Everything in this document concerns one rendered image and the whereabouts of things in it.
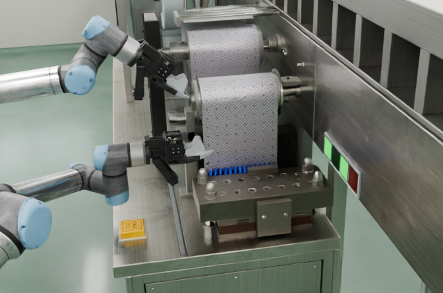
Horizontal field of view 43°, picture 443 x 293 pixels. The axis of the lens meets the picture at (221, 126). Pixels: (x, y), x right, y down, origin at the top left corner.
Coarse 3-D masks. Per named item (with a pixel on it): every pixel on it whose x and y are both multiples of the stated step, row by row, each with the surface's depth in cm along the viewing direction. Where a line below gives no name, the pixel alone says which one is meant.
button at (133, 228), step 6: (120, 222) 173; (126, 222) 172; (132, 222) 172; (138, 222) 172; (126, 228) 169; (132, 228) 169; (138, 228) 169; (126, 234) 168; (132, 234) 168; (138, 234) 168
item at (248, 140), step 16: (208, 128) 173; (224, 128) 174; (240, 128) 175; (256, 128) 176; (272, 128) 177; (208, 144) 176; (224, 144) 176; (240, 144) 177; (256, 144) 178; (272, 144) 179; (208, 160) 178; (224, 160) 179; (240, 160) 180; (256, 160) 181; (272, 160) 182
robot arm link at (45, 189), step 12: (72, 168) 177; (84, 168) 178; (36, 180) 161; (48, 180) 164; (60, 180) 167; (72, 180) 171; (84, 180) 176; (12, 192) 150; (24, 192) 155; (36, 192) 158; (48, 192) 162; (60, 192) 167; (72, 192) 173
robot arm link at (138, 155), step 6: (132, 144) 171; (138, 144) 171; (144, 144) 172; (132, 150) 169; (138, 150) 169; (144, 150) 170; (132, 156) 169; (138, 156) 169; (144, 156) 170; (132, 162) 170; (138, 162) 170; (144, 162) 171
